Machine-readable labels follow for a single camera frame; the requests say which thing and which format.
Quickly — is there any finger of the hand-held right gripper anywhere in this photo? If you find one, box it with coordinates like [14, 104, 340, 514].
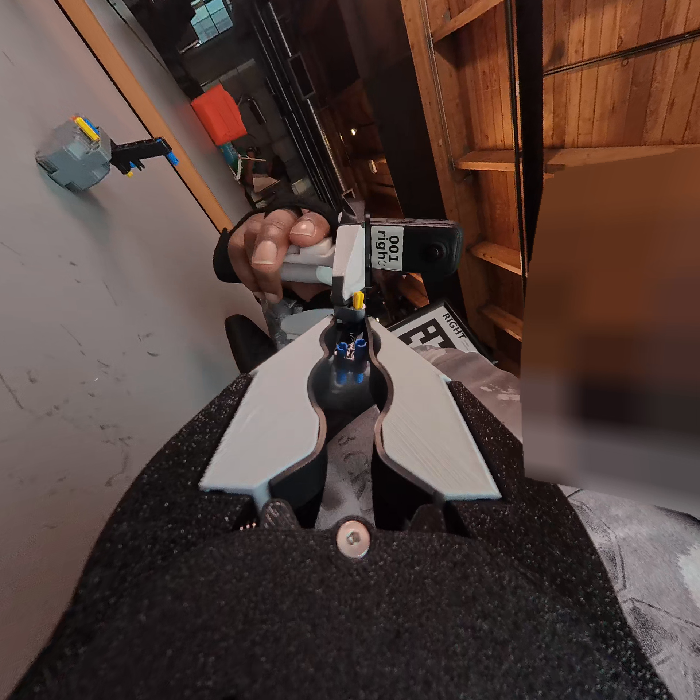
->
[330, 224, 367, 308]

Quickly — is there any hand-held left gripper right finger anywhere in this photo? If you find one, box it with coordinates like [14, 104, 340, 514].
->
[365, 316, 502, 504]

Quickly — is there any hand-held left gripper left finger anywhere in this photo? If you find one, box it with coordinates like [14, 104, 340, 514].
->
[198, 317, 338, 506]

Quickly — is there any small black toy brick assembly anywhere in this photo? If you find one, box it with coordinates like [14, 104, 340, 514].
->
[332, 291, 373, 385]

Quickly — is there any person's right forearm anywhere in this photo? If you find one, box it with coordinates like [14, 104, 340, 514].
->
[260, 295, 329, 351]

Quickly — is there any person's right hand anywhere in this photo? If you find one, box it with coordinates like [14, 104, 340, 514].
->
[229, 209, 331, 302]

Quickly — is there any black white marker board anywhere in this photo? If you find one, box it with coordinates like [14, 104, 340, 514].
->
[387, 300, 498, 364]

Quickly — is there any black knit cloth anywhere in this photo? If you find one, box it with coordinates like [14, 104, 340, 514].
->
[224, 314, 274, 374]

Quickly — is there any orange crate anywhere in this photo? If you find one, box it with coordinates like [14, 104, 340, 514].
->
[190, 83, 248, 147]

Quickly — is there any factory window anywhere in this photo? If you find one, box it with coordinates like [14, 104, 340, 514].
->
[188, 0, 232, 43]

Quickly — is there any grey table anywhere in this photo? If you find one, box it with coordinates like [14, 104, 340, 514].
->
[82, 0, 258, 225]

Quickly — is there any grey toy motor block assembly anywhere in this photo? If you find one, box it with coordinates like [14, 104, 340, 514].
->
[35, 115, 180, 193]

